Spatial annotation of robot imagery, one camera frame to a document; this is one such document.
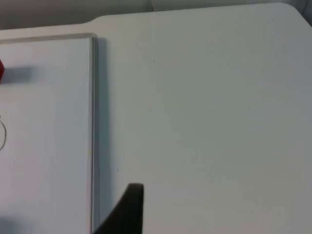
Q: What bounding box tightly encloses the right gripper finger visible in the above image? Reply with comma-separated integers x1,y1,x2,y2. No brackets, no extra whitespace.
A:
93,183,145,234

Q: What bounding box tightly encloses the red cube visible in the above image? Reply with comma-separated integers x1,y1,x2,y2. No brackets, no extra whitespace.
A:
0,58,6,84

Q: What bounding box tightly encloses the grey-framed whiteboard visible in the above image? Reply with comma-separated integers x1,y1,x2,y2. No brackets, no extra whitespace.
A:
0,32,101,234

